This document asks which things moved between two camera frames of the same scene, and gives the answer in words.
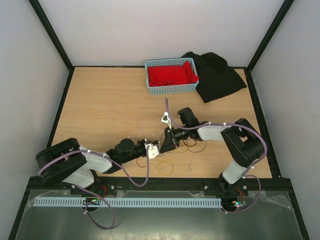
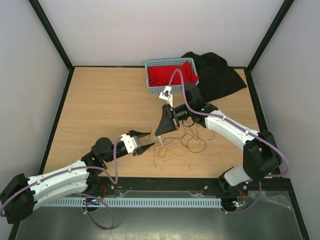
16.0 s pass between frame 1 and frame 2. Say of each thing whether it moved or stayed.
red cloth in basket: stayed
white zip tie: moved
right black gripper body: moved
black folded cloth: stayed
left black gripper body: moved
